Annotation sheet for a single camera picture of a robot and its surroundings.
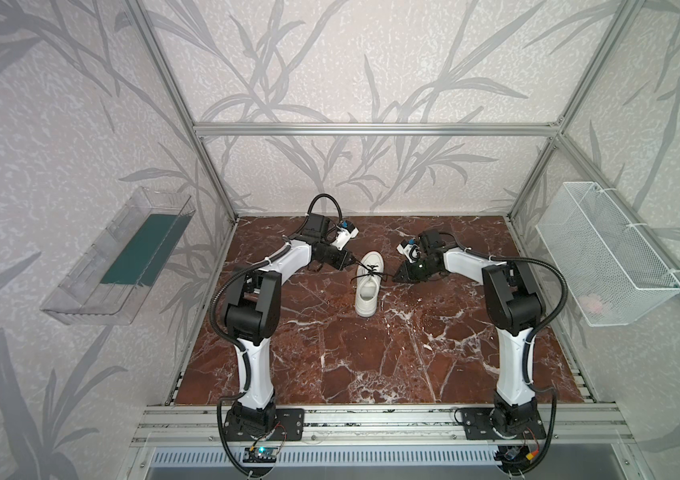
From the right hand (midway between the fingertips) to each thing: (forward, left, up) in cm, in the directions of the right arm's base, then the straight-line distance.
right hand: (396, 270), depth 101 cm
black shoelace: (-2, +9, +3) cm, 9 cm away
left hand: (+2, +13, +8) cm, 16 cm away
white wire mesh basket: (-22, -40, +32) cm, 56 cm away
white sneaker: (-8, +10, +2) cm, 13 cm away
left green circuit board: (-51, +37, -4) cm, 63 cm away
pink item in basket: (-22, -45, +18) cm, 53 cm away
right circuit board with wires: (-52, -27, -7) cm, 59 cm away
